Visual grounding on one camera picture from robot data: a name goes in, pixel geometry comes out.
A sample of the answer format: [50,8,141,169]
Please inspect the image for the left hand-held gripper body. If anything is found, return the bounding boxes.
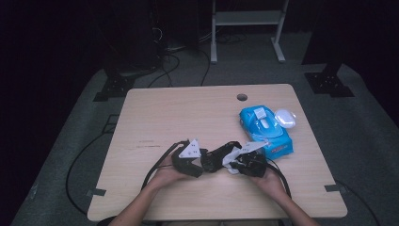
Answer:
[170,138,205,179]

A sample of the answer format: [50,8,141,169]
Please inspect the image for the looped black floor cable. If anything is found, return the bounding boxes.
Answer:
[147,52,182,89]

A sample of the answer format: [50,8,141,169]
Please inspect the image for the blue toy car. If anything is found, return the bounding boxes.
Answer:
[199,140,243,174]

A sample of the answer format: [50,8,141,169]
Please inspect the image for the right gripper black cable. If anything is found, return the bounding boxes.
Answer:
[265,159,293,200]

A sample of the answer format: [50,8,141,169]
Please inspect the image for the person's right hand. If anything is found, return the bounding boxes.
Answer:
[249,169,289,198]

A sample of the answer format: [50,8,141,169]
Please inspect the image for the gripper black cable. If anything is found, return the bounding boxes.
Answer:
[140,140,190,191]
[265,159,293,200]

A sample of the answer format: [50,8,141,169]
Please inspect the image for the black tape strip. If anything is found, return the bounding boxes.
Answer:
[324,184,348,193]
[86,187,107,198]

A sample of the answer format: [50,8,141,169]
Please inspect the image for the dark equipment rack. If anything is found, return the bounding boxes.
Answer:
[102,0,201,72]

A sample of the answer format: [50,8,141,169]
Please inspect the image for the white wet wipe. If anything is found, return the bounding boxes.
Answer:
[221,146,243,175]

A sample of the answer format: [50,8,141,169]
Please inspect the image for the long black floor cable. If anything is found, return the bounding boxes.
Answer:
[64,124,118,218]

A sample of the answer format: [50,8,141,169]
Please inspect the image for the blue wet wipes pack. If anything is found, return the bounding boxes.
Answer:
[239,105,297,160]

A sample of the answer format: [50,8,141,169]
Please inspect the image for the black stand base plate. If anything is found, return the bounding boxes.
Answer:
[303,61,356,99]
[92,73,136,103]

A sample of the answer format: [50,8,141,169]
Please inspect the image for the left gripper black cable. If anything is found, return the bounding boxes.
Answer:
[140,140,190,191]

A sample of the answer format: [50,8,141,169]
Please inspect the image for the white metal stand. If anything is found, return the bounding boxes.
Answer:
[210,0,290,65]

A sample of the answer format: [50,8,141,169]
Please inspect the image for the thin black floor cable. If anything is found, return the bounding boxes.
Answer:
[334,179,382,226]

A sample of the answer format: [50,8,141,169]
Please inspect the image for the straight black floor cable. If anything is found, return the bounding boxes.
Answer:
[199,47,212,88]

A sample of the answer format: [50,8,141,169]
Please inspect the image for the person's left hand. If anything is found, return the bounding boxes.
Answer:
[149,155,191,190]

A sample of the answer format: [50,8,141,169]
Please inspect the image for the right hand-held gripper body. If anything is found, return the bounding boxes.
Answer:
[237,140,270,178]

